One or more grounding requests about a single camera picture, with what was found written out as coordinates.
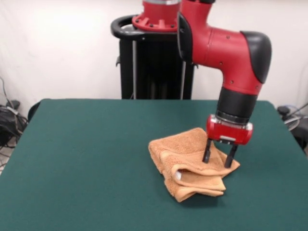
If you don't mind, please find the dark green table cloth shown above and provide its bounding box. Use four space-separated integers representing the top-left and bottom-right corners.
0 98 308 231

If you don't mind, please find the tan terry towel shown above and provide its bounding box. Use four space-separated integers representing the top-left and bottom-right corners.
148 127 241 203

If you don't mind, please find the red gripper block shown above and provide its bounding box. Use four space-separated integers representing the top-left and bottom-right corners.
202 114 254 168

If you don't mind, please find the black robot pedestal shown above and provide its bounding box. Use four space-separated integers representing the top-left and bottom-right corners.
111 14 200 100

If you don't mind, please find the black cable tangle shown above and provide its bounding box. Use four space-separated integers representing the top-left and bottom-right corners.
0 77 29 169
276 103 308 154

